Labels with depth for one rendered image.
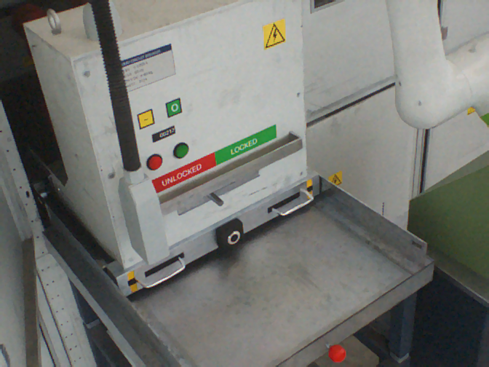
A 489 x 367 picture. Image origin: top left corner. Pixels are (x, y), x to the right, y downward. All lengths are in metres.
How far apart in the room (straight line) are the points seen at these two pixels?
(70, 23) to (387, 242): 0.80
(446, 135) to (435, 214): 1.01
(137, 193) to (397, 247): 0.61
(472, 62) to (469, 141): 1.22
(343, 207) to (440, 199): 0.22
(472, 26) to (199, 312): 1.49
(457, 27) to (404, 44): 0.98
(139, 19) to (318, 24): 0.75
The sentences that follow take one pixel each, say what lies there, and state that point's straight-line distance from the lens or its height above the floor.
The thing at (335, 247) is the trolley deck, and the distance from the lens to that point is 1.48.
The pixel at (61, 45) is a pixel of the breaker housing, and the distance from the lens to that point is 1.19.
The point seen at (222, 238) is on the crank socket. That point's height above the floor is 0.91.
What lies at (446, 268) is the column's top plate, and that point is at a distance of 1.60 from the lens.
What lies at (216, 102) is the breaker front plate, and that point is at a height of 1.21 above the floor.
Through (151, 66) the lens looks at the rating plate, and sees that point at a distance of 1.19.
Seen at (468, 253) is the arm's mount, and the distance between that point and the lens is 1.58.
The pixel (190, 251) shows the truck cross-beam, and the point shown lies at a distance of 1.43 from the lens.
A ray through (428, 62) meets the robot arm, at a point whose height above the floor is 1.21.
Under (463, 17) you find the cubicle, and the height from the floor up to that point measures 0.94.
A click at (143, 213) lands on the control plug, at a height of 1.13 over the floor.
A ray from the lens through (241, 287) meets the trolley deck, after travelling 1.40.
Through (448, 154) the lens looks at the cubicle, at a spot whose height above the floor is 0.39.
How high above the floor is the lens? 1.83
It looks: 36 degrees down
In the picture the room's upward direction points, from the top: 6 degrees counter-clockwise
